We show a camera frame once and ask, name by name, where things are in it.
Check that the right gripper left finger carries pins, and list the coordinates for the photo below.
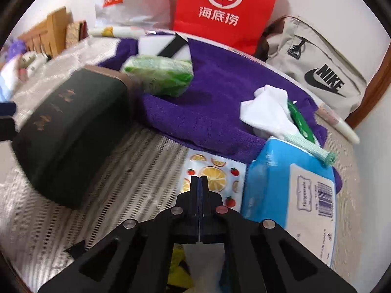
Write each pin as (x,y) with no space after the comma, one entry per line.
(188,228)

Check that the green wet wipe sachet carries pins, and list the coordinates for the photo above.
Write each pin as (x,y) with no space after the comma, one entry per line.
(300,122)

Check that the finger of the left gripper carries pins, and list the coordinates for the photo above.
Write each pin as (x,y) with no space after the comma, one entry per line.
(7,109)
(7,129)

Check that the wooden headboard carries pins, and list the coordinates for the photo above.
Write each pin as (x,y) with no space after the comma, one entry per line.
(48,36)

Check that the green tissue packet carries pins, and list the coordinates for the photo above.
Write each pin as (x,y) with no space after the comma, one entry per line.
(159,75)

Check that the grey Nike pouch bag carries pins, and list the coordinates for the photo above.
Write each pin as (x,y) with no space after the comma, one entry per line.
(300,51)

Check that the white paper towel wad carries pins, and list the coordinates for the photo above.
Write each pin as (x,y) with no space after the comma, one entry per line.
(205,262)

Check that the red paper shopping bag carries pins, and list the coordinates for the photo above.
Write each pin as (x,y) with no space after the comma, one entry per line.
(235,23)

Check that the striped quilted table cover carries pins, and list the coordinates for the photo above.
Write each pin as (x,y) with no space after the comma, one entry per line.
(137,181)

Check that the white mesh cloth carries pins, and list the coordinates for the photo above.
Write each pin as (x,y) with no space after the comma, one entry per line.
(268,115)

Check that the purple towel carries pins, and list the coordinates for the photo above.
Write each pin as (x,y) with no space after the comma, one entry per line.
(206,115)

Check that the fruit print sachet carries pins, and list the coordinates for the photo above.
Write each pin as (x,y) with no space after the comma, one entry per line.
(225,176)

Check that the dark green tea box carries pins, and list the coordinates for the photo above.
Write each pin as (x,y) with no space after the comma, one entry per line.
(65,141)

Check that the purple plush toy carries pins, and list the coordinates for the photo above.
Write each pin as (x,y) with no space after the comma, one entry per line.
(17,47)

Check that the rolled printed paper tube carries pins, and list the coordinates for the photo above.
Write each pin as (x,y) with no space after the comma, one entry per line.
(324,111)

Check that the white Miniso plastic bag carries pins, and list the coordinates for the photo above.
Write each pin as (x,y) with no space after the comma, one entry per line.
(150,14)

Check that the white spotted plush toy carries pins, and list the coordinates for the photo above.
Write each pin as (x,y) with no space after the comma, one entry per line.
(31,61)

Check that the yellow black pouch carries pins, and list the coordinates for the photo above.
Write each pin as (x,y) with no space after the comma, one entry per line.
(179,277)

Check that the blue tissue pack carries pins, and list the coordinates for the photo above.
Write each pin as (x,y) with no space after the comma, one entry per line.
(296,190)

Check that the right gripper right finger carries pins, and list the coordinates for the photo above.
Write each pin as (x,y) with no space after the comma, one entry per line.
(211,224)

